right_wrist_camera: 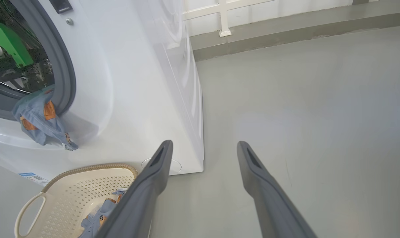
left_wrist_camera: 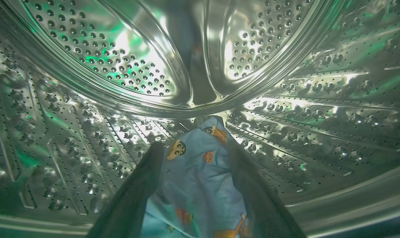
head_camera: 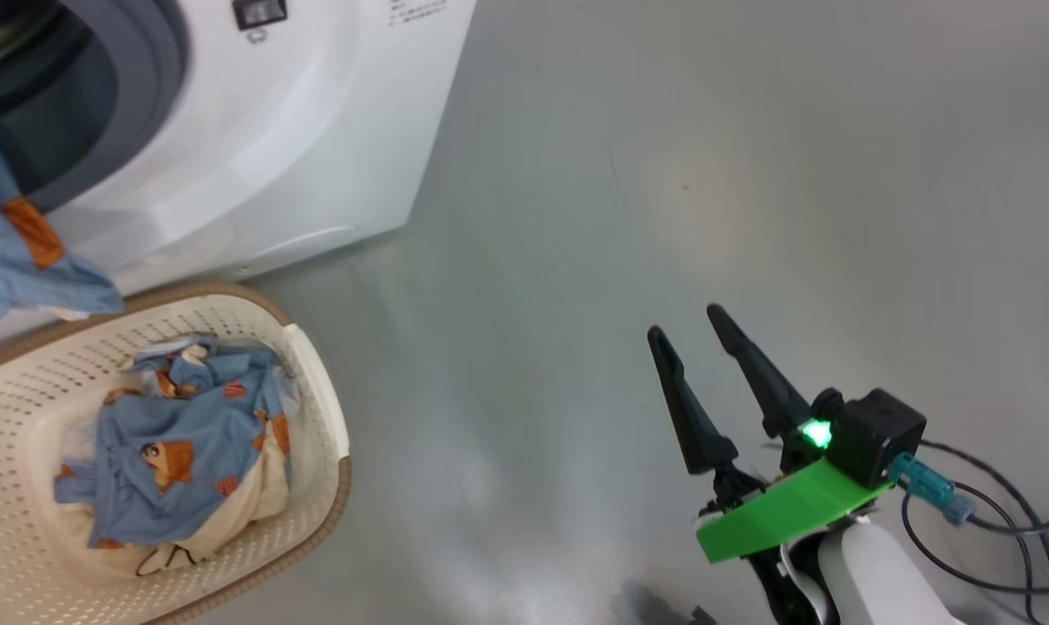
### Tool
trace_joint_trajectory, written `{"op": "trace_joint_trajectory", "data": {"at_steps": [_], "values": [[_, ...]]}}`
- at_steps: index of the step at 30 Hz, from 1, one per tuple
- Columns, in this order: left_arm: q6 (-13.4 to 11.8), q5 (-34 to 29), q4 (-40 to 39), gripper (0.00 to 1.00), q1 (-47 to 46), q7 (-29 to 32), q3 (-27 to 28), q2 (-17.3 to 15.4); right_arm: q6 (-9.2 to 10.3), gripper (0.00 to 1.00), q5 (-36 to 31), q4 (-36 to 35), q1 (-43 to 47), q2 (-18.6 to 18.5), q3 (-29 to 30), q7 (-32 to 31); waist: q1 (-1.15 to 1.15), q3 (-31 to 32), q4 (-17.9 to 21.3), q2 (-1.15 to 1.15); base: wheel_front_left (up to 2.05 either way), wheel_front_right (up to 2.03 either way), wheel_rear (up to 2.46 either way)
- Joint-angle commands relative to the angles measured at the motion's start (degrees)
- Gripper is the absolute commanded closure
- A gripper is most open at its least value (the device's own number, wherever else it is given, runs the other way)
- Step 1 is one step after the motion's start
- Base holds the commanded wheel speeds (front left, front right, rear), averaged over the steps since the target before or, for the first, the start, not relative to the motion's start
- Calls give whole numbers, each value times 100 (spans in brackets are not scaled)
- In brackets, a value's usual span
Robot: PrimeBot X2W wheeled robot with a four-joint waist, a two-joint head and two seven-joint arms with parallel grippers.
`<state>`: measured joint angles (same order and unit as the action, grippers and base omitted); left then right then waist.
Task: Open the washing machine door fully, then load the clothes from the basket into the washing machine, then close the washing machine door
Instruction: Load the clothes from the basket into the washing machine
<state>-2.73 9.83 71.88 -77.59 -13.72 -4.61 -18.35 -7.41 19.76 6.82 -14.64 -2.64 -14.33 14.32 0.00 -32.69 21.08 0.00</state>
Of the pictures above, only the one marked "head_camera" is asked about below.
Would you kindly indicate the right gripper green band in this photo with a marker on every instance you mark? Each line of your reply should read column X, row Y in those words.
column 776, row 512

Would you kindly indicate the blue bear print garment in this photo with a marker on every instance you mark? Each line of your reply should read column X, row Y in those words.
column 12, row 269
column 160, row 425

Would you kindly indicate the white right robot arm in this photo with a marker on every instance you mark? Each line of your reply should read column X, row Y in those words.
column 880, row 573

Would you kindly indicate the cream perforated laundry basket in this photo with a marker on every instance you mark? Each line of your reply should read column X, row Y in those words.
column 316, row 451

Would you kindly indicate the white washing machine body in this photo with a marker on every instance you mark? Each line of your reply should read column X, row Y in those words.
column 298, row 130

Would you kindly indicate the black door lock slot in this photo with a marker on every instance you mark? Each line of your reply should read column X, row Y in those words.
column 259, row 12

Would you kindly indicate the grey rubber door gasket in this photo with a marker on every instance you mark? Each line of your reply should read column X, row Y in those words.
column 147, row 104

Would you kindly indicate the round drain filter cover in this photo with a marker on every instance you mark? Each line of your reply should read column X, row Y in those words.
column 311, row 241

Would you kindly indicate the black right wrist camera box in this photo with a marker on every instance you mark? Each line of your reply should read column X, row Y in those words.
column 875, row 434

